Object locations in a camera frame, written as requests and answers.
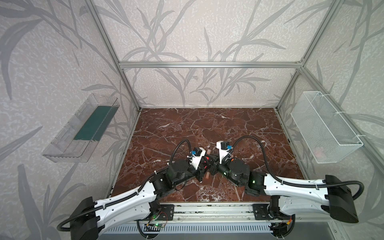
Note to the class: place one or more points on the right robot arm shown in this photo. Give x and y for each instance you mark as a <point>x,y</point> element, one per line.
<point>290,197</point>

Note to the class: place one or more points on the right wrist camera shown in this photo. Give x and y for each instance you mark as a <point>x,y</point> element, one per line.
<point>225,150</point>

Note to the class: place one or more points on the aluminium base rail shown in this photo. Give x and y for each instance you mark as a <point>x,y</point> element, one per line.
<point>183,213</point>

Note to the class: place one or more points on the white wire mesh basket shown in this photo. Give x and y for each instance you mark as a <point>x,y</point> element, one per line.
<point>326,132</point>

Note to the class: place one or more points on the green circuit board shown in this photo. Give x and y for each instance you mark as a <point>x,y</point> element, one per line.
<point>154,227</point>

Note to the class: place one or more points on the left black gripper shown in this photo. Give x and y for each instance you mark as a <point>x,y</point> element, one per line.
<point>202,163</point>

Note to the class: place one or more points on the clear plastic wall bin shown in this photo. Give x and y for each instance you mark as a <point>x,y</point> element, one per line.
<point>79,138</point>

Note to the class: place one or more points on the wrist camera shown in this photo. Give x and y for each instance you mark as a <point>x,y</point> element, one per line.
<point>225,150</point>
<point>197,155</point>

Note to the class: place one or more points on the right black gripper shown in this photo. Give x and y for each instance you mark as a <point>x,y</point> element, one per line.
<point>218,163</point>

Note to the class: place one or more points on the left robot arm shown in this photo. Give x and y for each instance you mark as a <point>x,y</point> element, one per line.
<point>92,218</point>

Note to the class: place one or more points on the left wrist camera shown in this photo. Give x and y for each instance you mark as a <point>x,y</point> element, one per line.
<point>197,155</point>

